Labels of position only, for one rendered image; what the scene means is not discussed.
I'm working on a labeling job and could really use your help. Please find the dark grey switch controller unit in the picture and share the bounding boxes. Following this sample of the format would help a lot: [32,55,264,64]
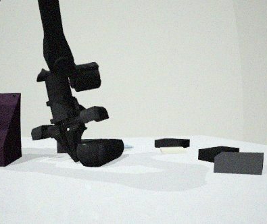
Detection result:
[76,138,124,167]

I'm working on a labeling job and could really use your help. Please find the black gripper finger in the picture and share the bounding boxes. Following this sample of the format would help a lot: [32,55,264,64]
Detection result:
[51,132,76,163]
[65,127,88,162]

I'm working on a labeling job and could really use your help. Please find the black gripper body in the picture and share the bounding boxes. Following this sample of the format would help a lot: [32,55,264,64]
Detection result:
[31,90,109,141]

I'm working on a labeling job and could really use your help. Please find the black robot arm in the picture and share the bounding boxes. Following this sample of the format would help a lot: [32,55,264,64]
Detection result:
[37,0,101,98]

